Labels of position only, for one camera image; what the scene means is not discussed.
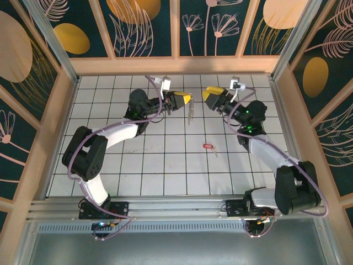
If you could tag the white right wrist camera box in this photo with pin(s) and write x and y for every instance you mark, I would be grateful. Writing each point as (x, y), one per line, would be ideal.
(235, 84)

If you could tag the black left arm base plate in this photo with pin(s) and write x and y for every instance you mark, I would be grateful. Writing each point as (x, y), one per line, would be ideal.
(120, 208)

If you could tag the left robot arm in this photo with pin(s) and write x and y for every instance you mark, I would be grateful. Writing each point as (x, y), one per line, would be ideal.
(121, 133)

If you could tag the slotted metal vent strip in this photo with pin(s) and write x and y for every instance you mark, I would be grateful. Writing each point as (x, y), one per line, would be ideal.
(176, 227)

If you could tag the grey metal sheet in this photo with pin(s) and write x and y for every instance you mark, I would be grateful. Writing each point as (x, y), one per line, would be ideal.
(176, 248)

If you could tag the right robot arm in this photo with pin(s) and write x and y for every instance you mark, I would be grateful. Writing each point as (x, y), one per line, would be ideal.
(267, 151)

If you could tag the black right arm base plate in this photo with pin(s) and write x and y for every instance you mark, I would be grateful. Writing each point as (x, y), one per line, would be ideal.
(234, 209)

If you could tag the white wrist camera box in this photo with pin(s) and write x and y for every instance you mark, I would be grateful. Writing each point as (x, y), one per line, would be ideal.
(235, 84)
(165, 84)

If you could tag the aluminium corner post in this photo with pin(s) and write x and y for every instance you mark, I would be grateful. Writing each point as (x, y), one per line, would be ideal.
(49, 41)
(296, 38)

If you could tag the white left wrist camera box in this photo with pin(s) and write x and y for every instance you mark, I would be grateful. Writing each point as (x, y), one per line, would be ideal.
(165, 84)

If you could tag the aluminium front rail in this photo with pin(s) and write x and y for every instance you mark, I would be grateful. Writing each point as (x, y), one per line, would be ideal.
(176, 207)

